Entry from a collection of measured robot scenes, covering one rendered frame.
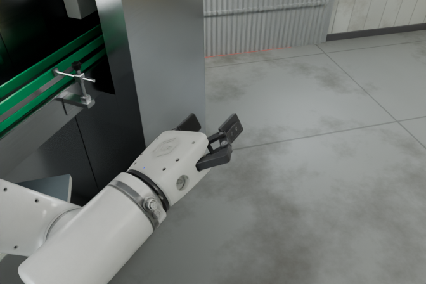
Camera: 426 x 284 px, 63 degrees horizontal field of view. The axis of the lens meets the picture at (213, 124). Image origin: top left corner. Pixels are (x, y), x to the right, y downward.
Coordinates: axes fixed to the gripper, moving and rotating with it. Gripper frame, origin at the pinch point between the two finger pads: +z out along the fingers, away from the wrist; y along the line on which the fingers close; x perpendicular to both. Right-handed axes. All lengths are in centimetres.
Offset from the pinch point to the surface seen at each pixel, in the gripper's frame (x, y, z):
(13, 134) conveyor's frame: 1, 82, -8
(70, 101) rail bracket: 3, 85, 14
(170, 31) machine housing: 2, 85, 69
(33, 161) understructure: 22, 119, -2
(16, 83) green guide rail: -11, 90, 4
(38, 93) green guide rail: -5, 85, 6
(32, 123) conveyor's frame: 2, 84, -1
